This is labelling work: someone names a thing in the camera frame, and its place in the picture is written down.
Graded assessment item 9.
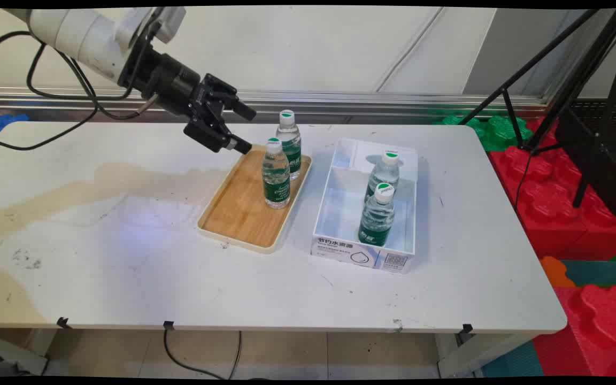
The white table leg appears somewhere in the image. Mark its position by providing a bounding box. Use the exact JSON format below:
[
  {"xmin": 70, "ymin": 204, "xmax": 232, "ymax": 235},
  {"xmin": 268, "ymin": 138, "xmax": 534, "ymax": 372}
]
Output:
[
  {"xmin": 435, "ymin": 333, "xmax": 540, "ymax": 379},
  {"xmin": 0, "ymin": 329, "xmax": 58, "ymax": 377}
]

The thin black tripod cable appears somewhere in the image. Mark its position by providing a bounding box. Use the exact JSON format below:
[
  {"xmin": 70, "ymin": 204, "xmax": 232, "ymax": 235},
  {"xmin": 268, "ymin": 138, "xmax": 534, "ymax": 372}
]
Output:
[{"xmin": 514, "ymin": 149, "xmax": 534, "ymax": 210}]

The black flat panel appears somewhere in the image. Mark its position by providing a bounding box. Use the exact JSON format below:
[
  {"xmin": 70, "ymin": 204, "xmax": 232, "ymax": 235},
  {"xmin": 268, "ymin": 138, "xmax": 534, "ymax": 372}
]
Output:
[{"xmin": 556, "ymin": 99, "xmax": 616, "ymax": 222}]

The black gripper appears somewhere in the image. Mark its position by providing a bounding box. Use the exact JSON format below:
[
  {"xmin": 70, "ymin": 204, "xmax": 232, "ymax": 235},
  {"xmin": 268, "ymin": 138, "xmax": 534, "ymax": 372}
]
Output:
[{"xmin": 118, "ymin": 42, "xmax": 257, "ymax": 155}]

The large red foam block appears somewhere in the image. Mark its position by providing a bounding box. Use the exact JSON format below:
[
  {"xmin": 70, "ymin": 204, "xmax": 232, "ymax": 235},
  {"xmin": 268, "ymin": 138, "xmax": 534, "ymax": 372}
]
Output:
[{"xmin": 489, "ymin": 118, "xmax": 616, "ymax": 261}]

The white printed cardboard box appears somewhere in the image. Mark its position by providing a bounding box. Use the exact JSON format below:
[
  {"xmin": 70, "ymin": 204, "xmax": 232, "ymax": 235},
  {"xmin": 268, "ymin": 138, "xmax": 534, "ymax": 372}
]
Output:
[{"xmin": 311, "ymin": 138, "xmax": 419, "ymax": 274}]

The bamboo tray with cream rim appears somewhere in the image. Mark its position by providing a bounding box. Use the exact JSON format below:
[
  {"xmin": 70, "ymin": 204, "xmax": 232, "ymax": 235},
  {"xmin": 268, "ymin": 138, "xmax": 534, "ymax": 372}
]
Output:
[{"xmin": 197, "ymin": 143, "xmax": 313, "ymax": 254}]

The blue foam block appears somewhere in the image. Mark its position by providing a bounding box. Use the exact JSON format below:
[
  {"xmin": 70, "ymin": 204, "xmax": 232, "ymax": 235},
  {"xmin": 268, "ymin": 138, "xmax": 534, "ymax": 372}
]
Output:
[{"xmin": 0, "ymin": 113, "xmax": 30, "ymax": 150}]

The aluminium wall rail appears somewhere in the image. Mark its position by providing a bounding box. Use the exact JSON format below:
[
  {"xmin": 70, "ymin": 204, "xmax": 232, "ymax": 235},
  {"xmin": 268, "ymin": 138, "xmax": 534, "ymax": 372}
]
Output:
[{"xmin": 0, "ymin": 86, "xmax": 550, "ymax": 125}]

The teal foam mat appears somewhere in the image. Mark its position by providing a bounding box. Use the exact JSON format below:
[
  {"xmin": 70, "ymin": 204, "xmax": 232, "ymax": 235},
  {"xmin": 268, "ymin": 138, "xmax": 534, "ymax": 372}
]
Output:
[{"xmin": 561, "ymin": 260, "xmax": 616, "ymax": 289}]

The green foam block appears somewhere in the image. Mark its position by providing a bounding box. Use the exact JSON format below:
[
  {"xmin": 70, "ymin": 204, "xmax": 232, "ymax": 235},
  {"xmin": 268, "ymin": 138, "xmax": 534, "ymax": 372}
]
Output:
[{"xmin": 434, "ymin": 114, "xmax": 533, "ymax": 153}]

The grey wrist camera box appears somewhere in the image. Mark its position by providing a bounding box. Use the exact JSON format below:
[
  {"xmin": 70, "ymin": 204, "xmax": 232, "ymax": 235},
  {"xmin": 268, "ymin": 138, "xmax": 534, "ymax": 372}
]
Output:
[{"xmin": 136, "ymin": 6, "xmax": 187, "ymax": 44}]

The black floor cable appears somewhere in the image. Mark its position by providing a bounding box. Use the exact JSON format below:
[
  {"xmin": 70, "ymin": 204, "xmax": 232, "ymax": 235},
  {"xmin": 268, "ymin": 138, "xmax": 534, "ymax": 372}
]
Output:
[{"xmin": 163, "ymin": 328, "xmax": 243, "ymax": 380}]

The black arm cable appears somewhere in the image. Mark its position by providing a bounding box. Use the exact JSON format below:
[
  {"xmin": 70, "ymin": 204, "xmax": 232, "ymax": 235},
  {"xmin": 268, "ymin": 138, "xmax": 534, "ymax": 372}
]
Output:
[{"xmin": 0, "ymin": 30, "xmax": 160, "ymax": 151}]

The black tripod stand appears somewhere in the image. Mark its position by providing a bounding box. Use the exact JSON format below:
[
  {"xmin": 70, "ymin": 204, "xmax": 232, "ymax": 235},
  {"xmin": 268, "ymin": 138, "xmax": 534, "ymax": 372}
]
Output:
[{"xmin": 458, "ymin": 7, "xmax": 616, "ymax": 209}]

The orange foam piece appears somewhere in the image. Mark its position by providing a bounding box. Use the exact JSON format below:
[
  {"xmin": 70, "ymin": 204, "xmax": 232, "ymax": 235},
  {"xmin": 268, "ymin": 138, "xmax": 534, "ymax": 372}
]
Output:
[{"xmin": 540, "ymin": 256, "xmax": 576, "ymax": 288}]

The green label water bottle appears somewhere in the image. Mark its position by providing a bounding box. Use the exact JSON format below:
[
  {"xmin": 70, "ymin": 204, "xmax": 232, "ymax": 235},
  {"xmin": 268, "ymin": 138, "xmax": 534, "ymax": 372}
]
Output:
[
  {"xmin": 358, "ymin": 182, "xmax": 396, "ymax": 248},
  {"xmin": 366, "ymin": 151, "xmax": 401, "ymax": 202},
  {"xmin": 276, "ymin": 110, "xmax": 302, "ymax": 181},
  {"xmin": 261, "ymin": 137, "xmax": 291, "ymax": 210}
]

